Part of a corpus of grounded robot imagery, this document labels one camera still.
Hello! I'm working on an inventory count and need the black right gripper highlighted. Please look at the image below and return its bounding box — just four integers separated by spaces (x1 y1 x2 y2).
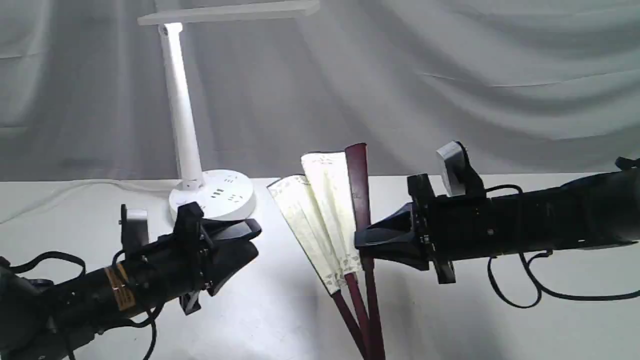
354 173 493 285

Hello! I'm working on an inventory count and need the grey backdrop curtain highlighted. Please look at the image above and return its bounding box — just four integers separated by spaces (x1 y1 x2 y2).
1 0 640 182

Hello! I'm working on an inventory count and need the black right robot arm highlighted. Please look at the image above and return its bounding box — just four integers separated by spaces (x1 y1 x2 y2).
354 168 639 284

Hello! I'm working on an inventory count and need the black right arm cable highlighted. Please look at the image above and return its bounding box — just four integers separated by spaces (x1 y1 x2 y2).
486 184 640 309

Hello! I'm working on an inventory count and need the cream paper folding fan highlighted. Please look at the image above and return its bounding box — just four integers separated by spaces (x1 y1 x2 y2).
267 142 386 360

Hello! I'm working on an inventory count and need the white desk lamp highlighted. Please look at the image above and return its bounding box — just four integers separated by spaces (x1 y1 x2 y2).
137 0 320 221

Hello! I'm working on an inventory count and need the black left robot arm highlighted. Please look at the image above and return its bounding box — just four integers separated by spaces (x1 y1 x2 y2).
1 202 262 360

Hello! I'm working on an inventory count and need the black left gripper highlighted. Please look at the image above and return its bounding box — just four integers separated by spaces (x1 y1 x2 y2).
145 202 262 316

